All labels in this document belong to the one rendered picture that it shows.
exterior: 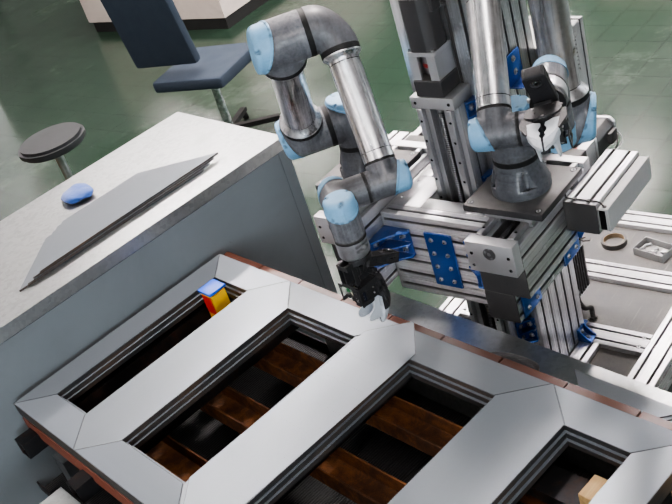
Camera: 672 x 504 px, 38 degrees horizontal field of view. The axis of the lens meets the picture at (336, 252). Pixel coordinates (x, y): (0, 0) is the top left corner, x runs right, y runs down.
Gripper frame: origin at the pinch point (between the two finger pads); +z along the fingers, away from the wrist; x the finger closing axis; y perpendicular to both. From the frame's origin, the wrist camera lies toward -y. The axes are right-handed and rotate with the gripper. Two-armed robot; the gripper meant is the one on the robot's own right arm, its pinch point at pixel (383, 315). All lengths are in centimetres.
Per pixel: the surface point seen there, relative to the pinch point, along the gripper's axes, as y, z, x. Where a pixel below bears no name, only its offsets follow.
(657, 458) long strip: 3, 7, 74
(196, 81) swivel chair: -140, 42, -290
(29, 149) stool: -40, 29, -294
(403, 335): -2.2, 7.1, 2.4
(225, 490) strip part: 56, 7, 2
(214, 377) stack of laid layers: 31.5, 9.5, -34.9
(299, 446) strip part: 37.8, 7.2, 6.7
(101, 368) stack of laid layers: 46, 9, -68
